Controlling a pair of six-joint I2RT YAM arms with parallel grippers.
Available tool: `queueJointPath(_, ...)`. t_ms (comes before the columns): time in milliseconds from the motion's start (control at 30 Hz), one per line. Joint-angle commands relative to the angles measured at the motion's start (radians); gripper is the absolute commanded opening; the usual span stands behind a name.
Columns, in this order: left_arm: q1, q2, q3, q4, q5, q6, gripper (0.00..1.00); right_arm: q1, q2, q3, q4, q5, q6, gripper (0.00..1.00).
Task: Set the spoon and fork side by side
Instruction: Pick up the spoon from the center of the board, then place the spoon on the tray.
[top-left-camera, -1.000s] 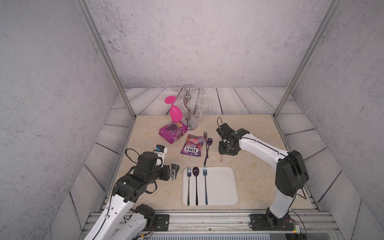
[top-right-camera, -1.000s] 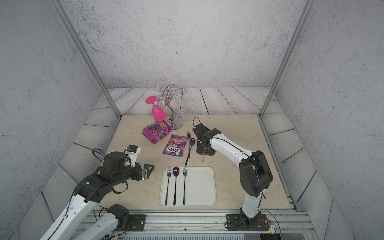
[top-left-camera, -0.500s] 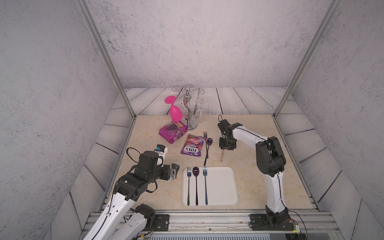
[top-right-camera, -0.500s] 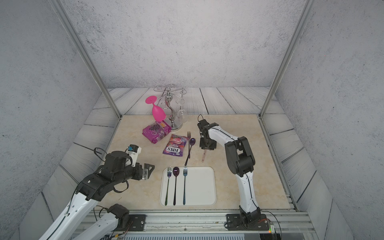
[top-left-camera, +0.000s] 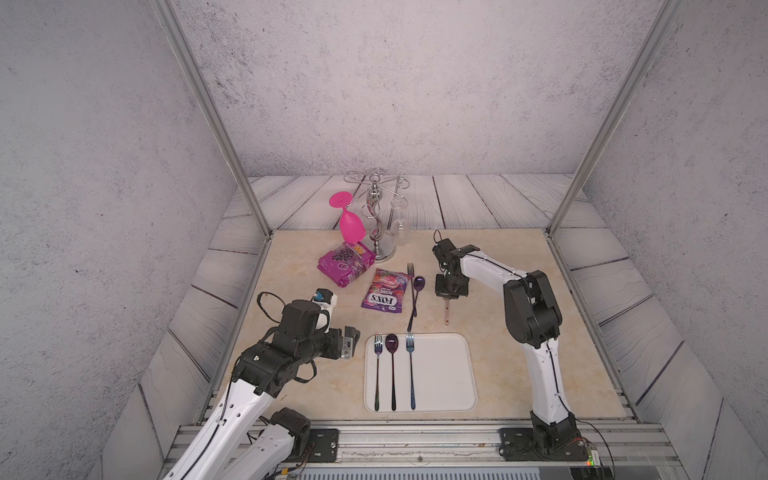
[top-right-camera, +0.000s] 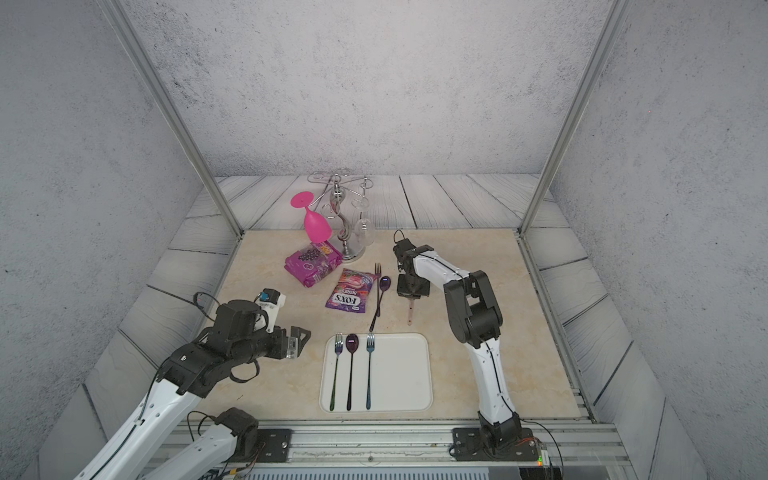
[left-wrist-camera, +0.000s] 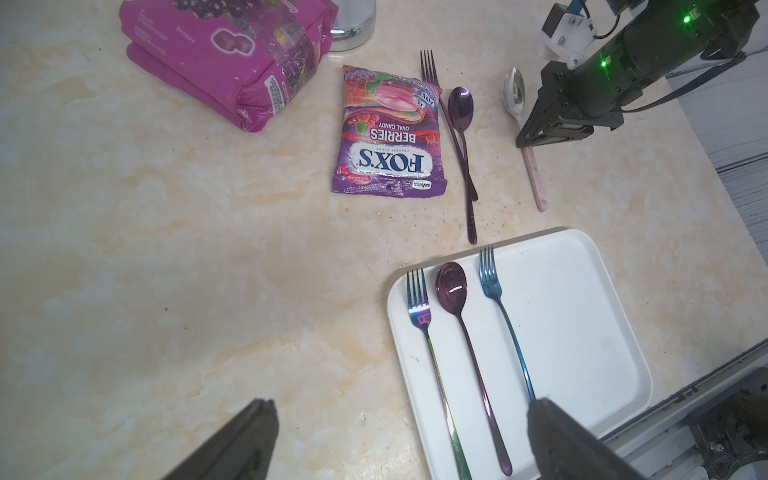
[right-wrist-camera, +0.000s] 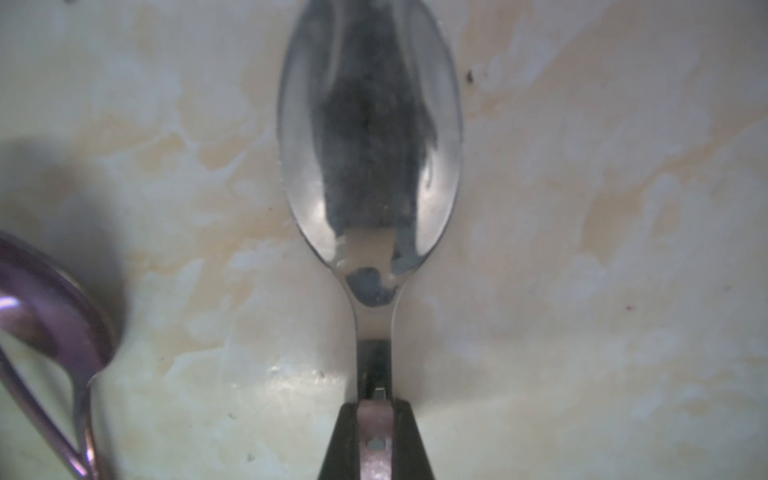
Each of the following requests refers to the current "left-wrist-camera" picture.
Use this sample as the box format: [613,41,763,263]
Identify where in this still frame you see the dark purple fork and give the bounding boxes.
[420,50,479,202]

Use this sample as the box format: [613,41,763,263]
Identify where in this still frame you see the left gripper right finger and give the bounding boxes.
[527,398,642,479]

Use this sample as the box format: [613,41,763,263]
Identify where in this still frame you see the aluminium front rail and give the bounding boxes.
[602,340,767,479]

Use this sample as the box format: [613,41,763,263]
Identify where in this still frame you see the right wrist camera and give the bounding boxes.
[535,1,595,70]

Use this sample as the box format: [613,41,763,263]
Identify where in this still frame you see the dark purple spoon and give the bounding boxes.
[448,86,479,245]
[435,261,513,477]

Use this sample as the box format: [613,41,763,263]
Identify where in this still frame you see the magenta grape snack pack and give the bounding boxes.
[119,1,338,132]

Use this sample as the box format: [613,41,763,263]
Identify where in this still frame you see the rainbow green fork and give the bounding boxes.
[406,269,472,479]

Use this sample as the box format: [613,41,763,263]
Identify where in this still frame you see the silver spoon pink handle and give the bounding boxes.
[503,67,548,212]

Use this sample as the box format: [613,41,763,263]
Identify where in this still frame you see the chrome glass holder stand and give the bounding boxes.
[330,0,377,53]

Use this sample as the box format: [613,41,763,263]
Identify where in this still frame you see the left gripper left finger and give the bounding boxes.
[165,399,279,479]

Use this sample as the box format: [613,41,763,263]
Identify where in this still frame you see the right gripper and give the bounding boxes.
[516,1,759,148]

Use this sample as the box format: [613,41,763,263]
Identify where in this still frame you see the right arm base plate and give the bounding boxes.
[689,367,767,479]

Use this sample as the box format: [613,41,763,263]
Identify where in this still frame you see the Fox's berries candy bag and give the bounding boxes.
[331,65,447,198]

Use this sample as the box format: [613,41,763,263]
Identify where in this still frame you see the white rectangular tray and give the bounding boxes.
[386,229,653,479]

